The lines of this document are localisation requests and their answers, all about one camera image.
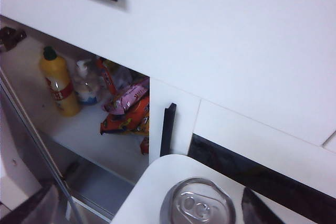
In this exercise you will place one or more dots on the silver beer can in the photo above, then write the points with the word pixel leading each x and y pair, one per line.
pixel 197 203

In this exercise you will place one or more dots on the wide white drawer front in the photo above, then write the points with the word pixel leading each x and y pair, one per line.
pixel 210 37

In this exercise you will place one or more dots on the translucent plastic bag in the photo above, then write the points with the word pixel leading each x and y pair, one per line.
pixel 123 77

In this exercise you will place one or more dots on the red stick snack packet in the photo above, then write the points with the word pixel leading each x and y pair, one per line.
pixel 106 77

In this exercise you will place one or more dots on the white glass cabinet door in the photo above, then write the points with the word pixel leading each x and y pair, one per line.
pixel 236 119
pixel 15 155

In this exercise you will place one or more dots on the white cabinet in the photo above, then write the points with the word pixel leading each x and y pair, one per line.
pixel 92 134

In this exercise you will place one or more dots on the clear sanitizer bottle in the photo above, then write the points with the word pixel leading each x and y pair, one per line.
pixel 86 90

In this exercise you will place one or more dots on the yellow detergent bottle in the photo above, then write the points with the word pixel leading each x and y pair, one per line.
pixel 60 82

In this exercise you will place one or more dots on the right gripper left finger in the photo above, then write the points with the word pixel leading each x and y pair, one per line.
pixel 39 208

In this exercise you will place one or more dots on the metal door hinge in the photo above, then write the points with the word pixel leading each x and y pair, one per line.
pixel 10 37

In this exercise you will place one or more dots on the pink snack packet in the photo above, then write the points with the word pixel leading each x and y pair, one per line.
pixel 131 95

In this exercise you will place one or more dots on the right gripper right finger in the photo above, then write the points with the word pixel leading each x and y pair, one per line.
pixel 254 211

